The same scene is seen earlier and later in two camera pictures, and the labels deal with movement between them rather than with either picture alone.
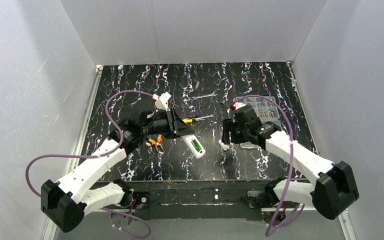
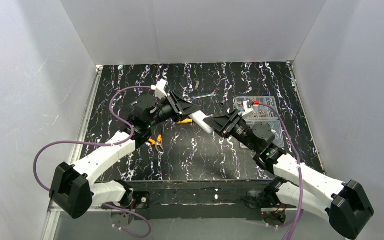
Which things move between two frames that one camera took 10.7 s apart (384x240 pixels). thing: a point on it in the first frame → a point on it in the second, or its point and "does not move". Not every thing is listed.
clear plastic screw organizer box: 267,110 does not move
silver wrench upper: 213,94 does not move
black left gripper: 173,122 → 175,105
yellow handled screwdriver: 187,120 does not move
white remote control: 194,145 → 198,116
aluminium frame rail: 80,135 does not move
